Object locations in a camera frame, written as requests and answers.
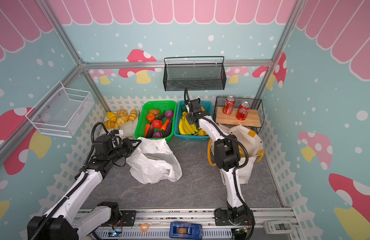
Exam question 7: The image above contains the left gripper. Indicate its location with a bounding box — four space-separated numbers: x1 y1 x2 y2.
107 137 142 162

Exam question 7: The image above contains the white plastic grocery bag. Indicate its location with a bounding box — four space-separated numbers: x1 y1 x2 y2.
126 138 183 184

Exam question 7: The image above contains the white canvas tote bag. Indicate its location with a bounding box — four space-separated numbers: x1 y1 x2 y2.
218 124 264 185

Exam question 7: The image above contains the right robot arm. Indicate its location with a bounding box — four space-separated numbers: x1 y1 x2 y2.
184 87 255 228

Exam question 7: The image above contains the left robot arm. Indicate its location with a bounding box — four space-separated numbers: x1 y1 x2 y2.
27 122 142 240

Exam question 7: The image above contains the teal plastic basket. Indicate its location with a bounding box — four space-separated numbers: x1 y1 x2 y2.
175 101 210 142

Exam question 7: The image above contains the banana bunch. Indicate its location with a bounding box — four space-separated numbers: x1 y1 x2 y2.
179 117 199 136

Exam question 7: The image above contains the purple onion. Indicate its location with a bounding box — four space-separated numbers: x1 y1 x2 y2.
165 110 174 119

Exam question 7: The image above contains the white cutting board tray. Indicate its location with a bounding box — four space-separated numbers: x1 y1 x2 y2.
104 109 140 140

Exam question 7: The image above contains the bread loaf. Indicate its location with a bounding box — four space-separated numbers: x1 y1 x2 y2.
106 112 118 123

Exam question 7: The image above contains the dark purple eggplant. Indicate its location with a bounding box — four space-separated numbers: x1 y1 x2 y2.
164 121 173 138

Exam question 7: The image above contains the green plastic basket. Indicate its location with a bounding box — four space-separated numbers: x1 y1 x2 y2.
135 101 177 142

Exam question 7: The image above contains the left red cola can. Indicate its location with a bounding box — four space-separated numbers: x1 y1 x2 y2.
222 96 235 115

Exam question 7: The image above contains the red cola can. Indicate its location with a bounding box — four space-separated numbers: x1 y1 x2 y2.
236 101 251 121
222 96 235 115

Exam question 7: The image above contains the small orange carrot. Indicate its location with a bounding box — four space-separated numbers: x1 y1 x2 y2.
161 119 170 131

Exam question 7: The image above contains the brown potato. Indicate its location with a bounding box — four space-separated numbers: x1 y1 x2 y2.
149 109 161 116

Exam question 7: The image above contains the red tomato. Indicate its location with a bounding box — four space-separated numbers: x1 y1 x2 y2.
152 120 163 129

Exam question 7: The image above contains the long orange carrot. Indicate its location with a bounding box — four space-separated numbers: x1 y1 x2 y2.
144 124 151 138

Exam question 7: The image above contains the right red cola can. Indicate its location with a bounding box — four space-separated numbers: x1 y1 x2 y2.
236 101 251 121

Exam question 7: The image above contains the orange rubber band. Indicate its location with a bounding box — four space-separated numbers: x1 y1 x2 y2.
140 223 149 233

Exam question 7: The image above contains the blue tape dispenser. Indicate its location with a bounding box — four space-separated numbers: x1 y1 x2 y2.
169 222 203 240

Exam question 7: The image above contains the black mesh wall basket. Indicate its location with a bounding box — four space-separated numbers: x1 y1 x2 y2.
163 56 227 92

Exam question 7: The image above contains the black wire wooden shelf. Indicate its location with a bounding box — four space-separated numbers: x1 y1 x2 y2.
213 97 265 134

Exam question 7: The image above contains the white wire wall basket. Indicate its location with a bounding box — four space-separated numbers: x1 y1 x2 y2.
26 82 95 138

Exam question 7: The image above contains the grey switch box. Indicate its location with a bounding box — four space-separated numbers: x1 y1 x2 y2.
263 221 293 235

